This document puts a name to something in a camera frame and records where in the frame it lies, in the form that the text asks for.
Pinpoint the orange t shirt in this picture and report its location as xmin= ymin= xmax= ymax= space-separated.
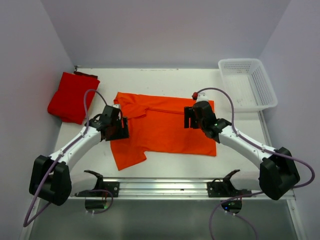
xmin=110 ymin=92 xmax=217 ymax=171

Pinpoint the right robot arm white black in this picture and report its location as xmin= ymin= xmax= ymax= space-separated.
xmin=184 ymin=101 xmax=300 ymax=200

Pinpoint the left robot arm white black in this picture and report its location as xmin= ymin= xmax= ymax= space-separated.
xmin=29 ymin=104 xmax=129 ymax=206

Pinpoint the folded red t shirt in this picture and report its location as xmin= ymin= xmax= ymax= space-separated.
xmin=47 ymin=71 xmax=100 ymax=125

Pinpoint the white plastic basket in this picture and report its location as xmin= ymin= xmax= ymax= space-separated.
xmin=218 ymin=58 xmax=278 ymax=112

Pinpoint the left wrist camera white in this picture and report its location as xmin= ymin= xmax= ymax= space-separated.
xmin=113 ymin=104 xmax=121 ymax=109

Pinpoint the aluminium mounting rail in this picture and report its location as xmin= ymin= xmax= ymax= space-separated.
xmin=67 ymin=176 xmax=296 ymax=201

